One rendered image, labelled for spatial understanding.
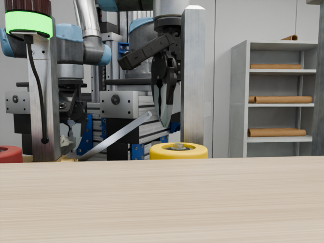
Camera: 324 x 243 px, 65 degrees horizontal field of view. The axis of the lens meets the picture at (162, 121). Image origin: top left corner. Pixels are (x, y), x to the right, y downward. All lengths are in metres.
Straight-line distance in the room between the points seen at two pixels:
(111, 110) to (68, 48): 0.24
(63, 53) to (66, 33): 0.05
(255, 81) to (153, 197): 3.18
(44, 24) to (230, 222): 0.35
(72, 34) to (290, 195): 0.68
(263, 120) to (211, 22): 1.33
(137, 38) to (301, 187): 0.84
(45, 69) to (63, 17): 2.82
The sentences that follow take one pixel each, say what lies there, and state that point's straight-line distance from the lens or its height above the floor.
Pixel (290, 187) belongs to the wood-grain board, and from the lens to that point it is 0.25.
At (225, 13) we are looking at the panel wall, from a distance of 3.35.
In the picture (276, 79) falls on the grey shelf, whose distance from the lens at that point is 3.47.
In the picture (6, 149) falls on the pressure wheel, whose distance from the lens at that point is 0.41.
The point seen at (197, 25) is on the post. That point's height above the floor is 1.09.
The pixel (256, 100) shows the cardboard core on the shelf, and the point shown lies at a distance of 2.92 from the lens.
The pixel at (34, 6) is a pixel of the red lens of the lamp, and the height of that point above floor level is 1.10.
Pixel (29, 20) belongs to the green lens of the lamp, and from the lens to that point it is 0.41.
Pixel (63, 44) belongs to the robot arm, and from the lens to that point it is 0.78.
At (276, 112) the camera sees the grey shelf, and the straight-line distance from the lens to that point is 3.48.
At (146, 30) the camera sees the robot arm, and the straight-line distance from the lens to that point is 1.00.
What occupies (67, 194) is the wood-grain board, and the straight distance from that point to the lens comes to 0.22.
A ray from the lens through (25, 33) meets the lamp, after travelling 0.42.
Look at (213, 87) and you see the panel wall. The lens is 3.17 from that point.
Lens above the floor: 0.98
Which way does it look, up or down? 6 degrees down
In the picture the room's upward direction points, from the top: straight up
